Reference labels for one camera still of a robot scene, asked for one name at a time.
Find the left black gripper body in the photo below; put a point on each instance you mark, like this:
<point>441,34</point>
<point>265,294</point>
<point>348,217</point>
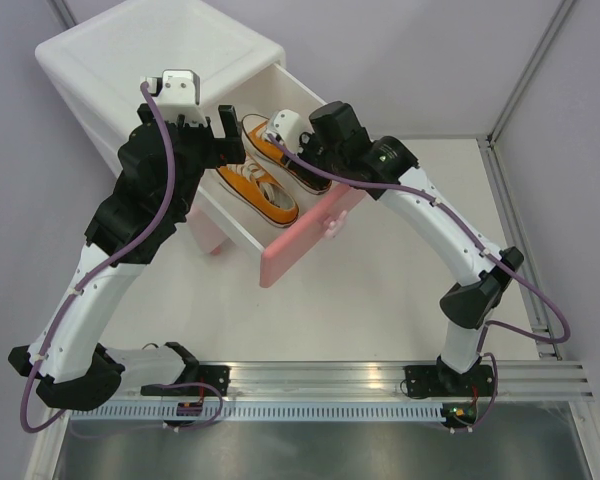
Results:
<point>205,151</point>

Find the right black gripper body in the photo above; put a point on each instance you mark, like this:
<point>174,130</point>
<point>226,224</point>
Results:
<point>311,151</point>

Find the orange sneaker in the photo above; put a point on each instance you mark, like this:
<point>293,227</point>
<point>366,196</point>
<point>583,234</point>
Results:
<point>254,126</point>
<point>251,183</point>

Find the dark pink drawer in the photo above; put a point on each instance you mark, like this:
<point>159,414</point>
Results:
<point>275,250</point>

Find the light pink drawer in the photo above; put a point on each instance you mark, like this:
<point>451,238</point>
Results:
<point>206,233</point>

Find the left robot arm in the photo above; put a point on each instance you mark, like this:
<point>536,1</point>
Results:
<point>162,166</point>

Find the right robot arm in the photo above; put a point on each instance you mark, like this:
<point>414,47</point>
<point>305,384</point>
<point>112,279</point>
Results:
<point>391,174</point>

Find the white plastic shoe cabinet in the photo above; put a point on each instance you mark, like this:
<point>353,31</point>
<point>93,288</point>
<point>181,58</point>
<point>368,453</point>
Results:
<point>97,67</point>

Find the pink bunny drawer knob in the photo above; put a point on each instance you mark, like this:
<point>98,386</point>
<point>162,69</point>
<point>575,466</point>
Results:
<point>333,225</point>

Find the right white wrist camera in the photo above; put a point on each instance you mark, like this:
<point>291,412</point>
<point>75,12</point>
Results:
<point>287,127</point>

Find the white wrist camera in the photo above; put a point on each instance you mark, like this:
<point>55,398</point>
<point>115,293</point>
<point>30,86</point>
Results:
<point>287,127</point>
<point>177,95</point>

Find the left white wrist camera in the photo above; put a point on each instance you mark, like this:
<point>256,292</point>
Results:
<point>177,95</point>

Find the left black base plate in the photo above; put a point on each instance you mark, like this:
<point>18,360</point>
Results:
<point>216,376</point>

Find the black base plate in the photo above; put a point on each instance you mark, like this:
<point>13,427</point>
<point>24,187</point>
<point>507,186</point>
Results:
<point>216,376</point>
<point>438,381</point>

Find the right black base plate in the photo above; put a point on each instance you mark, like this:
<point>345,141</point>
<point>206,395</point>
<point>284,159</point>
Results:
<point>438,381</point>

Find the aluminium corner frame post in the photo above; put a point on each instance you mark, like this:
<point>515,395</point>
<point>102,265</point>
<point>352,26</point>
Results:
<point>532,67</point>

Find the white slotted cable duct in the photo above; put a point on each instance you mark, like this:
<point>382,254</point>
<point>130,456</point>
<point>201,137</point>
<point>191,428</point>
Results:
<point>266,411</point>

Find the aluminium mounting rail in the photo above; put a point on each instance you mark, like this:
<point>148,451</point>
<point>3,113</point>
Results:
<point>513,380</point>

